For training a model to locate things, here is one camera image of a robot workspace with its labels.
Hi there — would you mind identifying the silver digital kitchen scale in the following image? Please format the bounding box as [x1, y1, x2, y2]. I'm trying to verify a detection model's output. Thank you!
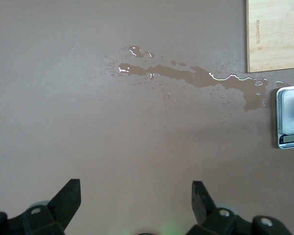
[275, 84, 294, 149]

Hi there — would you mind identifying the water spill puddle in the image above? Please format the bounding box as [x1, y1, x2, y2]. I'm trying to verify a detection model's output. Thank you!
[104, 45, 292, 113]

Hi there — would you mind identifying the brown table cover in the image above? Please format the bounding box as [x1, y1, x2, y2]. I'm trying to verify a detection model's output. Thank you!
[0, 0, 294, 235]

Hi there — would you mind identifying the wooden cutting board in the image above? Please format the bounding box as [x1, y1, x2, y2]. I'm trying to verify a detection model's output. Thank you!
[246, 0, 294, 73]

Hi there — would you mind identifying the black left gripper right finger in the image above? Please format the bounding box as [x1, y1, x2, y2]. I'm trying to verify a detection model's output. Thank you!
[186, 181, 238, 235]

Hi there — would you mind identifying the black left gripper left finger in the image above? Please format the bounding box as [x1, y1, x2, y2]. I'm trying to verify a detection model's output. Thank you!
[22, 179, 81, 235]

